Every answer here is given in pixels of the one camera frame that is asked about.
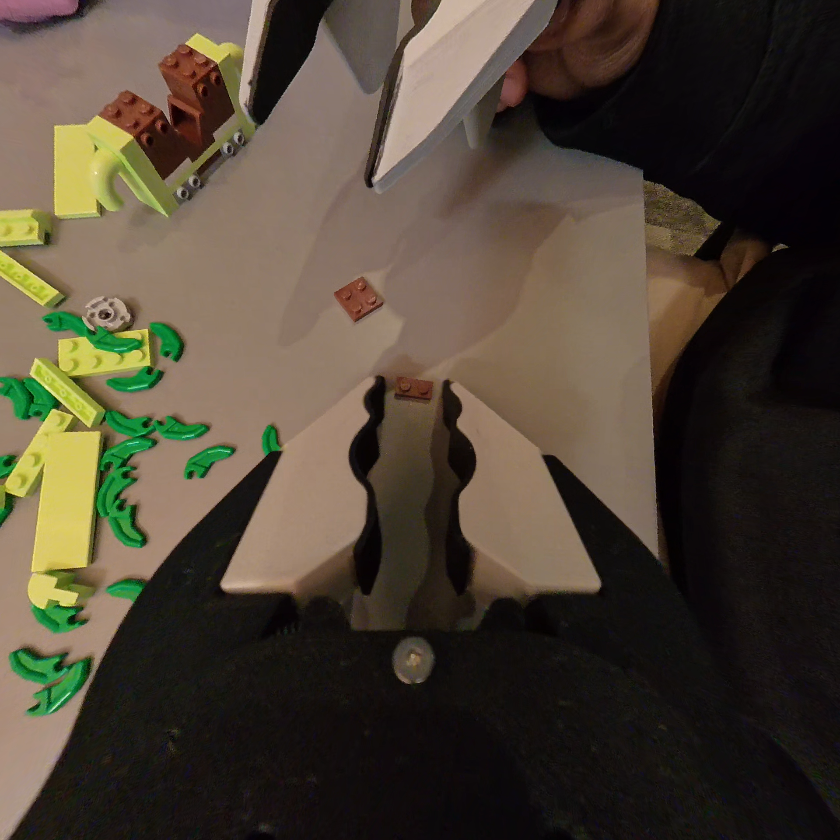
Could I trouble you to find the grey round plate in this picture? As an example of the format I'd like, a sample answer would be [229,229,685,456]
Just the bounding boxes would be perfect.
[83,297,134,332]

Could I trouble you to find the scattered green leaf pieces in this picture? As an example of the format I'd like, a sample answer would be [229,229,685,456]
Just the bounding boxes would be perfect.
[0,311,283,716]

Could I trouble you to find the person's right forearm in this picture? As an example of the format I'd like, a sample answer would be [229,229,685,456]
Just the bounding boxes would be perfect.
[525,0,840,253]

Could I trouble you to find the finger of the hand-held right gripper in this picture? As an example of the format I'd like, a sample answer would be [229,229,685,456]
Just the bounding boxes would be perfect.
[363,0,559,193]
[238,0,332,127]

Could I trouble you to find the person's right hand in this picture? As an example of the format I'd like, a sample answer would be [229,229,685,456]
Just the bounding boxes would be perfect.
[499,0,660,112]

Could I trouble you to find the scattered lime green bricks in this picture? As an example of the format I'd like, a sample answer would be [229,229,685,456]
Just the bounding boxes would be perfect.
[0,123,153,608]

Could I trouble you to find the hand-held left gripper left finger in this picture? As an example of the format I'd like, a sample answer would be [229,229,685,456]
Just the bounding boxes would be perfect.
[220,375,387,630]

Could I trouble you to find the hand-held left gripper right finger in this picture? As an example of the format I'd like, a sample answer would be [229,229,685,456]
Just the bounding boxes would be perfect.
[441,378,603,630]

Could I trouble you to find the person's black sweater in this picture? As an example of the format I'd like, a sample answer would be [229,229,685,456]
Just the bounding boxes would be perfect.
[656,243,840,815]

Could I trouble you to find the lime and brown brick assembly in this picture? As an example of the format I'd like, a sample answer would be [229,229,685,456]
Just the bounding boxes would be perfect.
[85,33,258,217]

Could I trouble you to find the person's beige trousers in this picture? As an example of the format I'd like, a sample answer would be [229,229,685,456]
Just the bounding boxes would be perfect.
[646,233,775,395]

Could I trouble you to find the brown square plate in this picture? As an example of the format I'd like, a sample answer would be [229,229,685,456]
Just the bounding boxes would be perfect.
[333,277,386,324]

